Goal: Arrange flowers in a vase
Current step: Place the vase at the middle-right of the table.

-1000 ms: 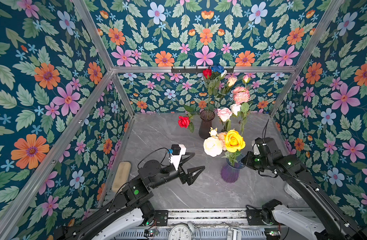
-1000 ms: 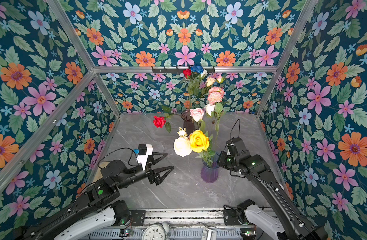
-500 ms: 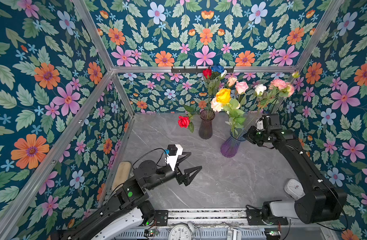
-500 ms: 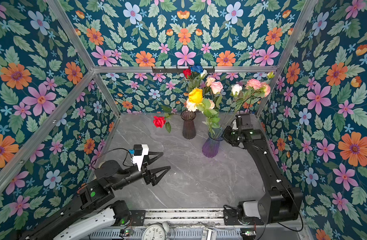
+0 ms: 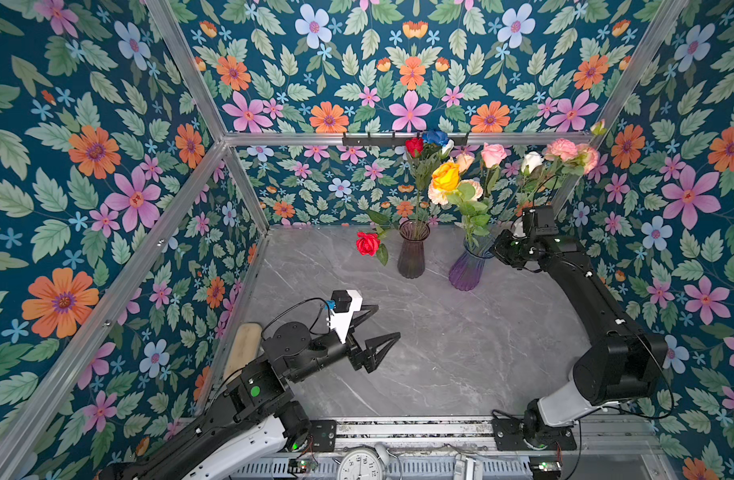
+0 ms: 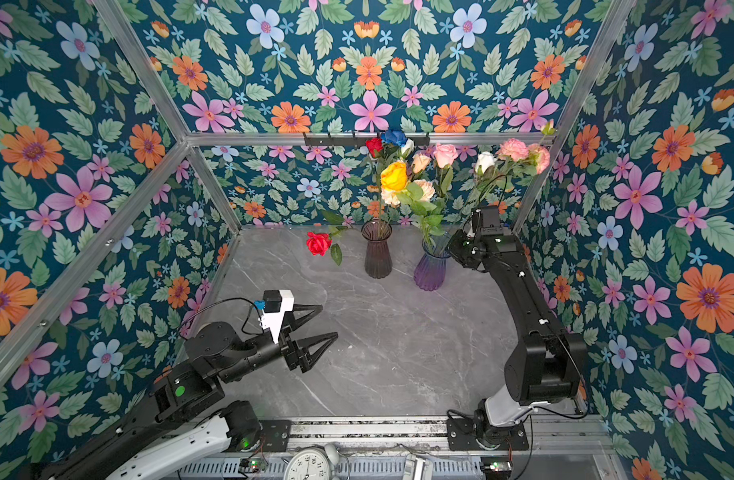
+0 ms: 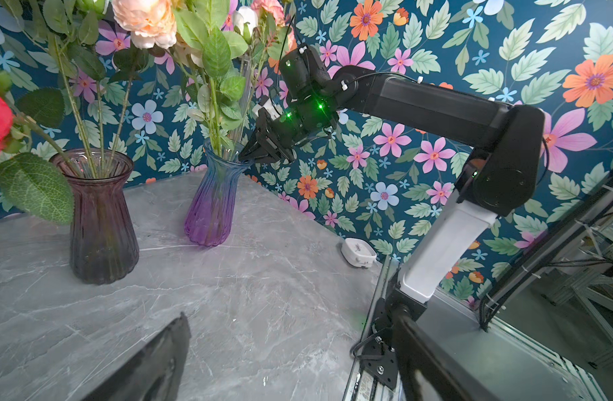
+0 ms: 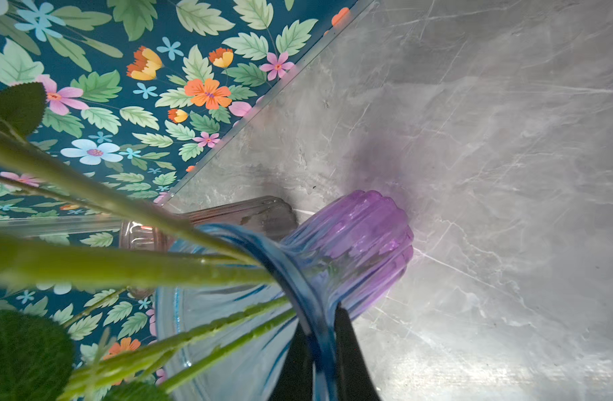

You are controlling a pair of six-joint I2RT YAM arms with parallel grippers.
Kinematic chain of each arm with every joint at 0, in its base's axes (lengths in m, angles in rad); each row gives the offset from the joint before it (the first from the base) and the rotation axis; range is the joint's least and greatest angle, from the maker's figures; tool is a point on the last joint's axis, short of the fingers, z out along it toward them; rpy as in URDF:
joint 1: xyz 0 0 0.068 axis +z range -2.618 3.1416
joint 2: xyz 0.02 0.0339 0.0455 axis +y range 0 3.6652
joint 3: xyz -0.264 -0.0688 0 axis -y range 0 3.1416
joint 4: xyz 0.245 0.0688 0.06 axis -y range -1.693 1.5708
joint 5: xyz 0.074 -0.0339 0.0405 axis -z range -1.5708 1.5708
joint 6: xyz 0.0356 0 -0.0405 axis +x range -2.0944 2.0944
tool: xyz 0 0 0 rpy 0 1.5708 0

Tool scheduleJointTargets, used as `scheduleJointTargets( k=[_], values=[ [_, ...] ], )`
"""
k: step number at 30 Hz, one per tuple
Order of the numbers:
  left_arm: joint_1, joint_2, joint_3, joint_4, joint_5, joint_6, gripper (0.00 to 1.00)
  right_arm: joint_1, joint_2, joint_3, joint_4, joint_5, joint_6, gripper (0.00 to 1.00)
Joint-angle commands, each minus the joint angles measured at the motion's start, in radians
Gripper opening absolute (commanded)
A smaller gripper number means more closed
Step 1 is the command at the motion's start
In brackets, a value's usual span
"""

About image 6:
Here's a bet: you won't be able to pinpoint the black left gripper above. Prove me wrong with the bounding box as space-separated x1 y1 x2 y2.
213 304 332 384

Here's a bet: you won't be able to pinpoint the purple blue ribbed glass vase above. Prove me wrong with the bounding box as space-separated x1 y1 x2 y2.
413 235 450 291

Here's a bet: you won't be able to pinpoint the white rosebud stem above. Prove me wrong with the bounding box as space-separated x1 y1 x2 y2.
467 152 498 205

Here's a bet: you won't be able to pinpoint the cream peony flower stem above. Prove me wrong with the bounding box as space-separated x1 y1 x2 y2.
380 179 444 247

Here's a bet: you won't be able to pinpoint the pink artificial flower spray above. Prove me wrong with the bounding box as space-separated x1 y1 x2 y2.
465 120 556 208

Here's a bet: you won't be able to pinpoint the pink rosebud stem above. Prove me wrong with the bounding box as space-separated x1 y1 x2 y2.
434 144 458 198

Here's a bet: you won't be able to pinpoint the red artificial rose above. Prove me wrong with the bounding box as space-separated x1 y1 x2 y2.
306 210 348 266
365 137 383 158

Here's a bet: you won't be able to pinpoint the cream white artificial rose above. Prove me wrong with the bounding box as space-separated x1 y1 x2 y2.
411 153 432 175

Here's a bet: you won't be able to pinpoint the orange yellow artificial rose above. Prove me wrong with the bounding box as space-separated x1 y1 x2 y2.
380 160 431 241

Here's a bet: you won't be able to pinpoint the dark pink ribbed glass vase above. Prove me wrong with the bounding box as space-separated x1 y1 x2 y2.
361 219 393 279

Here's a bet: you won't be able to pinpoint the blue artificial flower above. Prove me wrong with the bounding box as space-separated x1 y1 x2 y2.
381 129 407 147

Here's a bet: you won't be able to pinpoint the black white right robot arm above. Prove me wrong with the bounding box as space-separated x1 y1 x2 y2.
447 207 588 450

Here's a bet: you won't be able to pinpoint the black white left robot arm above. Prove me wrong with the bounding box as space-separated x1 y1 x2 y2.
19 305 338 479

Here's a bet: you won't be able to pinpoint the white analog alarm clock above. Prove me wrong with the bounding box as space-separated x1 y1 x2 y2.
283 444 341 480

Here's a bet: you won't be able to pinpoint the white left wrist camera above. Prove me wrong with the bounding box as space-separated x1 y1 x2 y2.
260 290 295 344

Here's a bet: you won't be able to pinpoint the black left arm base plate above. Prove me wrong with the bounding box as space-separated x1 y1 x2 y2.
259 420 293 453

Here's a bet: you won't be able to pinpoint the aluminium front mounting rail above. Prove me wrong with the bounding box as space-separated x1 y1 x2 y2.
120 415 614 457

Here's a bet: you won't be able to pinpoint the black hook rail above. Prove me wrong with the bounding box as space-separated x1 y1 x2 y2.
303 132 431 147

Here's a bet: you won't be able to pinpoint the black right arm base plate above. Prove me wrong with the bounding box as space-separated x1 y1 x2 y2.
446 417 530 451

